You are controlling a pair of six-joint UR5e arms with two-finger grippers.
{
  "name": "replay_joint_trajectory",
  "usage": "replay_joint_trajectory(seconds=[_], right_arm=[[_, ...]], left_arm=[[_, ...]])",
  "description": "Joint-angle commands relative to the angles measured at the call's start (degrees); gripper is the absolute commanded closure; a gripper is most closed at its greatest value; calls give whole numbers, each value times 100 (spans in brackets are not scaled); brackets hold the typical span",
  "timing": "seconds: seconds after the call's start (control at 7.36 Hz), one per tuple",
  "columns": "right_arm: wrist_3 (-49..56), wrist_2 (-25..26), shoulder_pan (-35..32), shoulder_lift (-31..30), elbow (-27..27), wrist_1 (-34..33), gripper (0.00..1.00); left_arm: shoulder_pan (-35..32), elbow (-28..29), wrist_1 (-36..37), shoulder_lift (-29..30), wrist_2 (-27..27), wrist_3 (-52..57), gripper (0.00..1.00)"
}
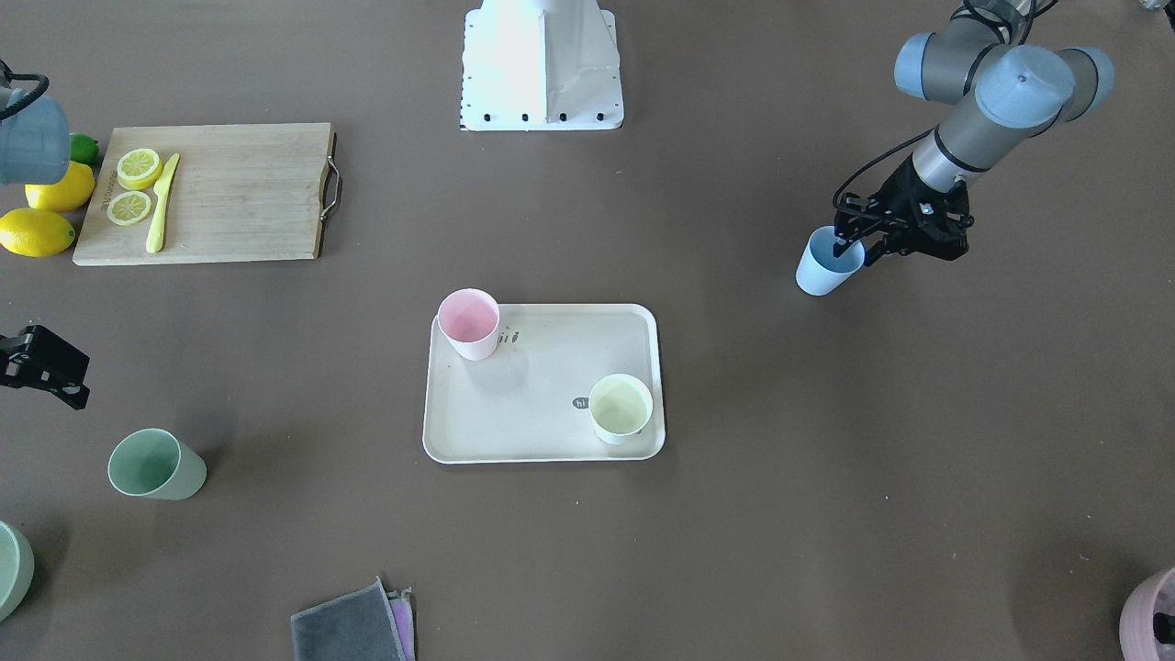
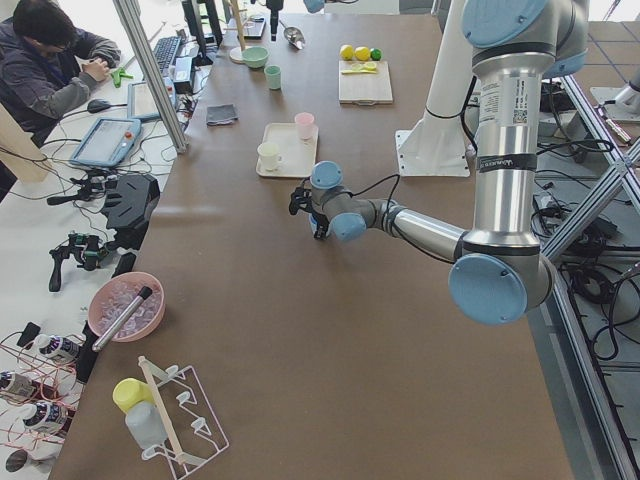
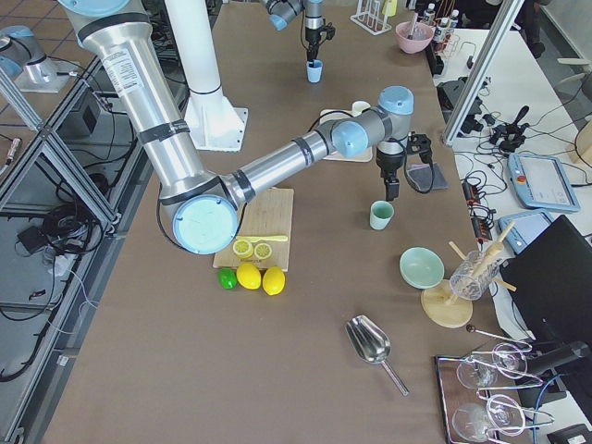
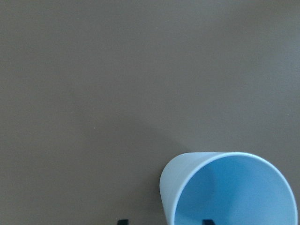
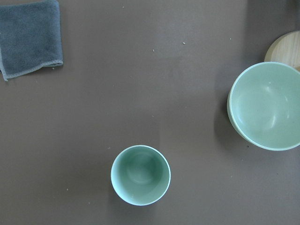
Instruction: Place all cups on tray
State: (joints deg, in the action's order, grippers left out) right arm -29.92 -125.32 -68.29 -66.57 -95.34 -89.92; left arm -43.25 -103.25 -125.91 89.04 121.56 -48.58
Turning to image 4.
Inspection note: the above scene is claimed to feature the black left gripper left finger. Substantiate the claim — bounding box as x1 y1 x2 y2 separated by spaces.
117 219 128 225

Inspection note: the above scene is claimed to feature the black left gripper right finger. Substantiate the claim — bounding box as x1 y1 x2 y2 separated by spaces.
202 219 215 225

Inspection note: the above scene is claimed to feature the blue plastic cup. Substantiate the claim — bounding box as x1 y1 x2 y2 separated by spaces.
159 152 298 225

